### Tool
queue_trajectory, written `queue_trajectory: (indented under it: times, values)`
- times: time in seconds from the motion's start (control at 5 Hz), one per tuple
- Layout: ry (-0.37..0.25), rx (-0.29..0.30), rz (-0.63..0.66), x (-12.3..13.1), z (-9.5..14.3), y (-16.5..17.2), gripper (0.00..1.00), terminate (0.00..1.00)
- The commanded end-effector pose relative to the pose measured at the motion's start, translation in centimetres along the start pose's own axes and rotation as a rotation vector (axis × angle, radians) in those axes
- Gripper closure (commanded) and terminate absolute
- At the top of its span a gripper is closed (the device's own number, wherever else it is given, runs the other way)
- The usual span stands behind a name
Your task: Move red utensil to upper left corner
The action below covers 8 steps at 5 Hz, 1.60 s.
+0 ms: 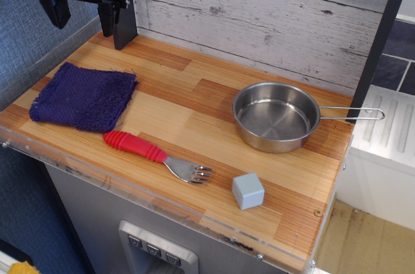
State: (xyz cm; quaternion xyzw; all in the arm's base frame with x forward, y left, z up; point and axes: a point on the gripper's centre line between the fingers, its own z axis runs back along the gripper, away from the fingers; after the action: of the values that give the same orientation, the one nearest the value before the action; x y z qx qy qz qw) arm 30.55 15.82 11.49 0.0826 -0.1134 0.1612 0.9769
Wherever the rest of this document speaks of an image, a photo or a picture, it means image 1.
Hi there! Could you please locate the red handled metal fork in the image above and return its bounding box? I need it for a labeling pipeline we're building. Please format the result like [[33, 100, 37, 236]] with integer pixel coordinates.
[[103, 131, 212, 185]]

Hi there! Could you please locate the grey toy fridge cabinet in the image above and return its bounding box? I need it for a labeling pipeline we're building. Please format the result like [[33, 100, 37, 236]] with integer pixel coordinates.
[[47, 165, 310, 273]]

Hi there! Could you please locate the yellow object at corner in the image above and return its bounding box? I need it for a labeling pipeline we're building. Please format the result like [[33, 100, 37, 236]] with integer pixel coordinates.
[[7, 262, 40, 274]]

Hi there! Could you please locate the silver dispenser button panel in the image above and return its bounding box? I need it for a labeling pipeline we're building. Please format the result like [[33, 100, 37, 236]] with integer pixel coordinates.
[[119, 220, 199, 273]]

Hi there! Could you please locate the black left frame post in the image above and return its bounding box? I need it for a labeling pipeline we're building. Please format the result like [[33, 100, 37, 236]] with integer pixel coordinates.
[[113, 0, 137, 50]]

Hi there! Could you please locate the black right frame post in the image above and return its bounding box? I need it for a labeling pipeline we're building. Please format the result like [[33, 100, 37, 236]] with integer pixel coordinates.
[[346, 0, 402, 124]]

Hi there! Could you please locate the purple terry cloth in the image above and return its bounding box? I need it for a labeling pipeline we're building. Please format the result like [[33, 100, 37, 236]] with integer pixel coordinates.
[[29, 62, 137, 133]]

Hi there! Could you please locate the grey cube block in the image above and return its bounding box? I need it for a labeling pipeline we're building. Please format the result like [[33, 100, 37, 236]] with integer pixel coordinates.
[[232, 173, 265, 210]]

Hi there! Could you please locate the clear acrylic table edge guard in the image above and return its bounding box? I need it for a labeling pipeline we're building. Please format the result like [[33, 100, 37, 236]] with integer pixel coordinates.
[[1, 128, 336, 273]]

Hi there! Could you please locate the white ribbed radiator cover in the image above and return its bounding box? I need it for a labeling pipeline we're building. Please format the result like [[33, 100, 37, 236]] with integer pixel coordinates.
[[350, 86, 414, 175]]

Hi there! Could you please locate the stainless steel pan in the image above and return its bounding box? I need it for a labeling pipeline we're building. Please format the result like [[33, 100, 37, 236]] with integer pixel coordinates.
[[232, 82, 385, 154]]

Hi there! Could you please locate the black frame post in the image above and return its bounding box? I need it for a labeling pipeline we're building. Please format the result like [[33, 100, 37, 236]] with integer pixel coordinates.
[[113, 0, 137, 50], [346, 0, 402, 124]]

